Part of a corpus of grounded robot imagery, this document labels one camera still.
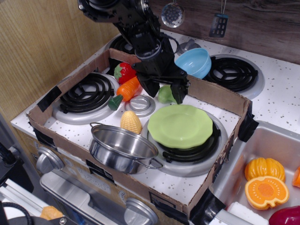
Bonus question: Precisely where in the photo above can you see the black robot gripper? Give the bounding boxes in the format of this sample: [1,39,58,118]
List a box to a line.
[133,37,189,104]

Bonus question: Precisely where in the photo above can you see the brown cardboard fence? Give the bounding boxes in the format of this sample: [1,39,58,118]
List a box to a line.
[27,49,252,225]

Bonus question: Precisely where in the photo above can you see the dark red toy pepper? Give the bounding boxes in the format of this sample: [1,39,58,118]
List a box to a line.
[269,206,300,225]

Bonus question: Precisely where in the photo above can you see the hanging silver slotted spatula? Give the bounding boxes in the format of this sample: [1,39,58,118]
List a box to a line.
[209,0,229,38]

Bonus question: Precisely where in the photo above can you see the hanging silver strainer ladle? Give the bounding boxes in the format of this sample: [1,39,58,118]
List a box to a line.
[161,0,185,28]

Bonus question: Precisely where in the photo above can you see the front left black burner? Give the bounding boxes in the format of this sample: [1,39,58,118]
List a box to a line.
[60,72,115,114]

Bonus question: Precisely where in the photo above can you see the silver centre stove knob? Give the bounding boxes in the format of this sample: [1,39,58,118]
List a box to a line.
[125,95,156,117]

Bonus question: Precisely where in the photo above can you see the cut orange pumpkin half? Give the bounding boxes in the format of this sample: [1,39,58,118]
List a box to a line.
[244,176,290,210]

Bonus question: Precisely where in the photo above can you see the silver stove knob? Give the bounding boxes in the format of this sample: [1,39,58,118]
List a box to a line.
[177,39,201,56]
[125,95,156,117]

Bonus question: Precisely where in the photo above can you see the back right black burner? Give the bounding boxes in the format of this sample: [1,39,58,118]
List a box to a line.
[204,56,258,92]

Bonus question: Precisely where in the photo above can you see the silver oven door handle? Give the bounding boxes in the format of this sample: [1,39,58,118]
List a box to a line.
[40,172,126,225]

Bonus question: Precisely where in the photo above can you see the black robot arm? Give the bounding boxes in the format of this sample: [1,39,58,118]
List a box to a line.
[77,0,189,104]

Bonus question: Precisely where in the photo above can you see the silver back stove knob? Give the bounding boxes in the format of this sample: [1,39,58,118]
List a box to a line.
[177,39,201,56]

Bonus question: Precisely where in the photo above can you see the silver toy sink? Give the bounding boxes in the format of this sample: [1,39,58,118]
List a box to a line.
[210,121,300,225]

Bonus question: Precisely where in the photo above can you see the front right black burner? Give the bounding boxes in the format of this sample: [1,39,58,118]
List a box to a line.
[147,122,221,163]

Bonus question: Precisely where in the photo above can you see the black burner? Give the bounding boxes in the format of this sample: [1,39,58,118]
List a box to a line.
[204,56,258,92]
[147,122,221,163]
[109,36,135,54]
[60,72,115,114]

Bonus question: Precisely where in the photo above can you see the green toy broccoli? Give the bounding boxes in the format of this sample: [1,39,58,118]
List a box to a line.
[158,85,177,103]

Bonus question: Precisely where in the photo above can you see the right silver oven knob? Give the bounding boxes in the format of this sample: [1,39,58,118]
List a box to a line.
[124,197,159,225]

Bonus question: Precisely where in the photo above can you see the silver oven knob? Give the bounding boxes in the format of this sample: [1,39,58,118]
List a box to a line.
[124,197,159,225]
[36,147,65,174]

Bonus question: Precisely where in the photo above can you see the left silver oven knob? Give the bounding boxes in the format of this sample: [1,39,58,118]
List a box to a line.
[36,147,65,174]

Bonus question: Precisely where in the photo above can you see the back left black burner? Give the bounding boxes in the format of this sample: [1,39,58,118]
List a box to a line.
[109,36,135,54]

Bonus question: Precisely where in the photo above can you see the light green plastic plate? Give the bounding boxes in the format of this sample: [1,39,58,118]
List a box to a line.
[147,105,213,150]

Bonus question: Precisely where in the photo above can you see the black cable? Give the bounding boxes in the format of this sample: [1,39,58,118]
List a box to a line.
[1,202,32,225]

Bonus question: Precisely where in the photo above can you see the orange toy carrot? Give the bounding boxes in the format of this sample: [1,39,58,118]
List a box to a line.
[108,77,140,111]

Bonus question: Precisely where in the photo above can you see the orange toy pumpkin half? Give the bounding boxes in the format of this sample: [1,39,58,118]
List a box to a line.
[244,157,285,182]

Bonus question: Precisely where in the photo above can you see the orange toy piece at edge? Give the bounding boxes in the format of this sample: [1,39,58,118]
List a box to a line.
[292,167,300,188]

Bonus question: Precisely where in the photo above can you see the stainless steel pot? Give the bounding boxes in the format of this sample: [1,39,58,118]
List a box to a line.
[89,122,163,174]

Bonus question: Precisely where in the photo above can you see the yellow toy corn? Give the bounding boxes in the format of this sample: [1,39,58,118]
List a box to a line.
[120,111,142,134]

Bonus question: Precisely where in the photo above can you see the red toy strawberry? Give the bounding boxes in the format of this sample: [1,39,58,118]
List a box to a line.
[113,62,136,84]

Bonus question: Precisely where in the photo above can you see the light blue plastic bowl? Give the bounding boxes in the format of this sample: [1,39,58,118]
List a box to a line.
[175,48,212,79]

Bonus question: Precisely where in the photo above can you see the orange toy below stove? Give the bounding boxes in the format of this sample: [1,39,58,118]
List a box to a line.
[40,206,64,220]

